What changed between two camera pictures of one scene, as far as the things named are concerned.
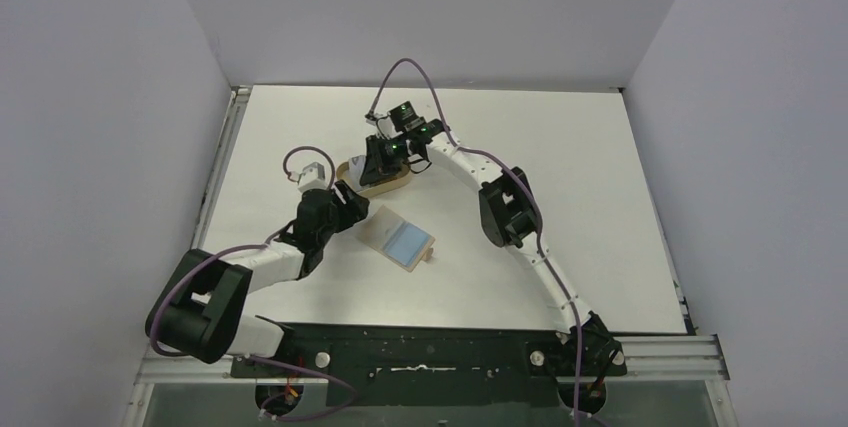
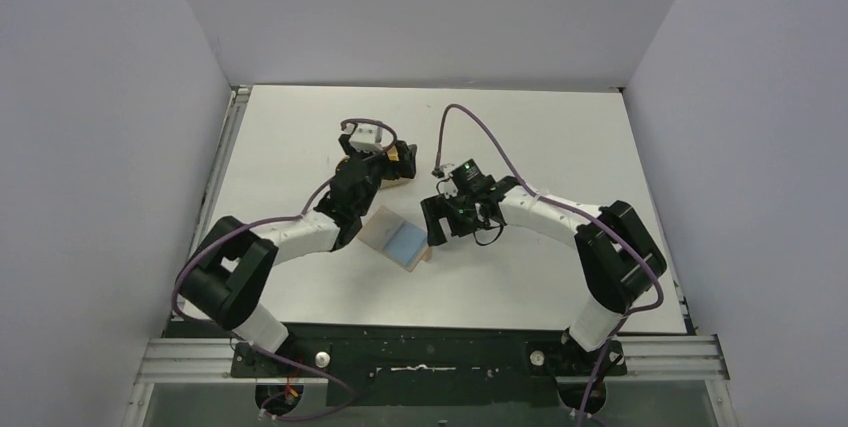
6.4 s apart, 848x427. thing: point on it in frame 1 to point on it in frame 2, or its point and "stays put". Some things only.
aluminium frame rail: x=239 y=98 stays put
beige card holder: x=396 y=238 stays put
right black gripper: x=382 y=157 to x=444 y=213
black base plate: x=438 y=364 stays put
